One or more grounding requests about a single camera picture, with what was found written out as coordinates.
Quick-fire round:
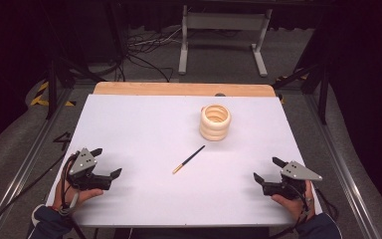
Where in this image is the cream ribbed wooden pen holder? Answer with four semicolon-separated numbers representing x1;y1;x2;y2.
198;104;232;142

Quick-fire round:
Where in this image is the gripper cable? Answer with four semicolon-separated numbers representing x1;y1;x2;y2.
268;182;340;239
60;151;82;217

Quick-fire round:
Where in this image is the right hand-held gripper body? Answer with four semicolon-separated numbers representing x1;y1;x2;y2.
262;160;323;201

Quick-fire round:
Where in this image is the person's right hand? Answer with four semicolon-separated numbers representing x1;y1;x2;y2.
272;180;316;223

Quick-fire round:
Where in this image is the bundle of floor cables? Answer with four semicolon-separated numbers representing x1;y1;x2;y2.
117;24;184;84

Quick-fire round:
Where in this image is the person's left hand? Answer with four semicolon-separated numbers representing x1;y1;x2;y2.
53;178;104;213

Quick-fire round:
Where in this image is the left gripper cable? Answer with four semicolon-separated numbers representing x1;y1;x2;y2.
60;151;82;217

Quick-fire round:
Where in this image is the black floor cable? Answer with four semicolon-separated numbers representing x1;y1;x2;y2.
0;151;68;239

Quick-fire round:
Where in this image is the black tripod stand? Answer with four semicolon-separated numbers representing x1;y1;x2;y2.
272;61;331;126
44;0;107;121

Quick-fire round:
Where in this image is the grey metal desk frame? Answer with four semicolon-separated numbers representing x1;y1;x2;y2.
177;4;274;79

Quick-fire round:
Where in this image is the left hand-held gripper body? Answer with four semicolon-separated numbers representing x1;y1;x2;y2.
67;147;112;192

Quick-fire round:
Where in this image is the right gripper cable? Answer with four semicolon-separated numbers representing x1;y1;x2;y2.
268;182;340;239

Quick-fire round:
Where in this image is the black pen with gold end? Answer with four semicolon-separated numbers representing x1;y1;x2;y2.
171;144;207;175

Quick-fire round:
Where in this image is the aluminium floor rail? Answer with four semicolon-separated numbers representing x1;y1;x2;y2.
301;93;382;239
0;87;76;239

